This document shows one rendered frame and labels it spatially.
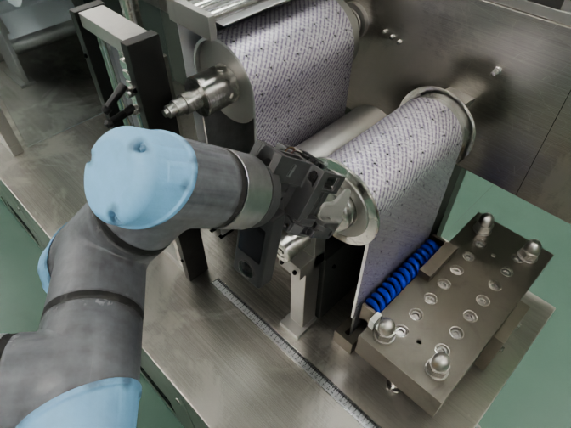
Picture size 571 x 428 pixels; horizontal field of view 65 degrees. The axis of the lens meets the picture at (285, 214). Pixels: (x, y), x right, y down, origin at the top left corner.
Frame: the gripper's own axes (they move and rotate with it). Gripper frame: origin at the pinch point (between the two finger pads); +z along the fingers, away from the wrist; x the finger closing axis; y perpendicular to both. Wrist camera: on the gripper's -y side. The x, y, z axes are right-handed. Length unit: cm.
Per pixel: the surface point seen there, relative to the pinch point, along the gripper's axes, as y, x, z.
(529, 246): 7.9, -20.3, 40.0
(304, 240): -6.3, 3.8, 5.0
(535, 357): -35, -39, 154
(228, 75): 10.1, 24.8, -3.2
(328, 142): 7.7, 13.2, 13.5
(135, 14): 11, 72, 11
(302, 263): -10.4, 3.3, 7.2
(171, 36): 9, 96, 41
